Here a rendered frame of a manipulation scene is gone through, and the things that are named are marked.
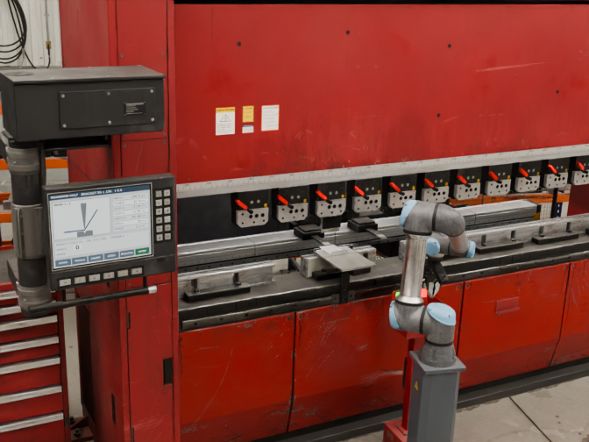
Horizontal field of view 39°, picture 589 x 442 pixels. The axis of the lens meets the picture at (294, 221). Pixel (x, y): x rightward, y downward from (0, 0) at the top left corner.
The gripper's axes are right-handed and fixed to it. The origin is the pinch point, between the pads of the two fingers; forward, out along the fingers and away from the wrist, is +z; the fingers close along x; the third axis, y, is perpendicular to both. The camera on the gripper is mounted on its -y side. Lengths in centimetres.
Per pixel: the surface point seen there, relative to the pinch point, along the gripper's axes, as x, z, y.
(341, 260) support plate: 40.1, -14.7, 17.8
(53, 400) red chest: 170, 45, 32
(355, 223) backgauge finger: 12, -13, 60
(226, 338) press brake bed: 96, 15, 14
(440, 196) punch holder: -22, -34, 38
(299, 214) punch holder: 57, -34, 32
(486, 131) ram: -48, -65, 43
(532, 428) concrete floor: -68, 83, -9
